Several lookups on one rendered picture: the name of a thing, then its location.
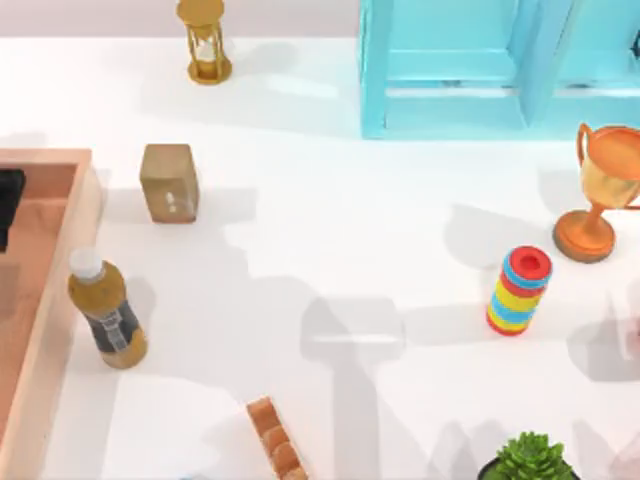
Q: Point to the brown wooden block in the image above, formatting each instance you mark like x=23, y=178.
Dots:
x=168, y=185

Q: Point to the stack of coloured rings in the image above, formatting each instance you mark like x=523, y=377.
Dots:
x=517, y=290

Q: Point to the brown bread loaf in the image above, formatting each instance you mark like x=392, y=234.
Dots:
x=276, y=440

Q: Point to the light blue rack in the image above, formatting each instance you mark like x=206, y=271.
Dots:
x=450, y=70

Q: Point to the yellow bottle with white cap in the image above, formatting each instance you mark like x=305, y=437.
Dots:
x=107, y=310

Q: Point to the golden hourglass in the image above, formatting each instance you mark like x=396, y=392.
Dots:
x=204, y=30

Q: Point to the shallow salmon-coloured box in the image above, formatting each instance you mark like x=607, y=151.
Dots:
x=40, y=280

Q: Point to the orange trophy cup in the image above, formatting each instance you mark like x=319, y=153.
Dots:
x=600, y=180

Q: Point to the green plant in black pot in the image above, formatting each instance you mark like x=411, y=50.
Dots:
x=530, y=457

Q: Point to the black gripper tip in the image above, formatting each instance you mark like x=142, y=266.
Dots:
x=9, y=200

